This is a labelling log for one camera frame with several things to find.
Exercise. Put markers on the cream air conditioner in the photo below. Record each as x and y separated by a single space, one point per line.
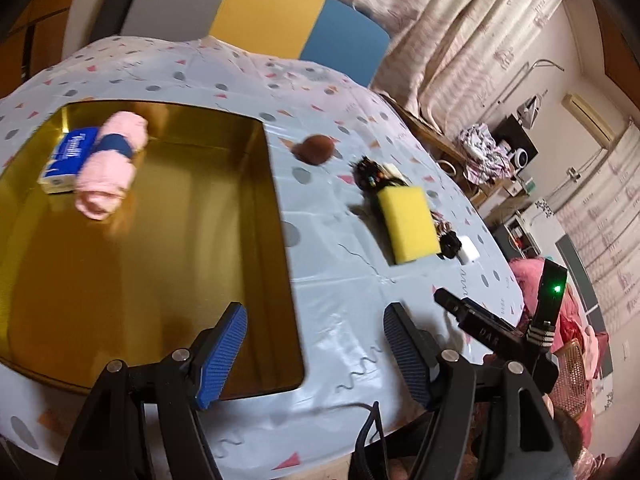
587 117

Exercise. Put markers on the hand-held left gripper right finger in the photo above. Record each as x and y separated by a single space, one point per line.
405 355

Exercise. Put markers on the beige patterned curtain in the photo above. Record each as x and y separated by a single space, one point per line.
450 35

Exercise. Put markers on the white shelf unit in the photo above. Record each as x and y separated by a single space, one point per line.
540 225

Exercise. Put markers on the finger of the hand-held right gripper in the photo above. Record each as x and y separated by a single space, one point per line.
450 304

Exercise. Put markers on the pink blanket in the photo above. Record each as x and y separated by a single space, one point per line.
575 320

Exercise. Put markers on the blue tissue pack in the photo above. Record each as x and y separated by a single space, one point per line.
65 160

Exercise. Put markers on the yellow sponge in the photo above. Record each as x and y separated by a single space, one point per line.
407 225

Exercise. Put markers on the black beaded hair piece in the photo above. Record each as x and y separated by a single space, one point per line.
367 175

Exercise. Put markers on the white clothes iron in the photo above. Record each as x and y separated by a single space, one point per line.
532 107

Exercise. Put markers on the pink rolled towel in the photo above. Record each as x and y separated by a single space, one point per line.
102 185

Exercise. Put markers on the pile of patterned clothes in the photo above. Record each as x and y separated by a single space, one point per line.
480 150

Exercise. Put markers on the black scrunchie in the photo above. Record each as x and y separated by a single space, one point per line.
450 245

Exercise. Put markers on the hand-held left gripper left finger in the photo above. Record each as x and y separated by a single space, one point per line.
225 350

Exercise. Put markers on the white block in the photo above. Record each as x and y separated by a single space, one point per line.
469 251

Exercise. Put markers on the patterned light blue tablecloth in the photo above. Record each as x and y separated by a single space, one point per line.
340 285

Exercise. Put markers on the wooden side table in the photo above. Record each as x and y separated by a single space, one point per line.
425 130

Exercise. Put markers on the woven basket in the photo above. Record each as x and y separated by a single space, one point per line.
570 375

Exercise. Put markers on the grey yellow blue chair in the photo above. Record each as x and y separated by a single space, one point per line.
270 10

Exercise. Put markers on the white patterned curtain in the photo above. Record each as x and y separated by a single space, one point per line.
610 210

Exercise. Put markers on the gold metal tray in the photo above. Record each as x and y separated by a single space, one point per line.
150 260

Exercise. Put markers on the brown oval puff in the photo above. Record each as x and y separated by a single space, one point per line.
314 150

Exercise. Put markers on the wooden wardrobe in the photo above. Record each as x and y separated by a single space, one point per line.
40 60

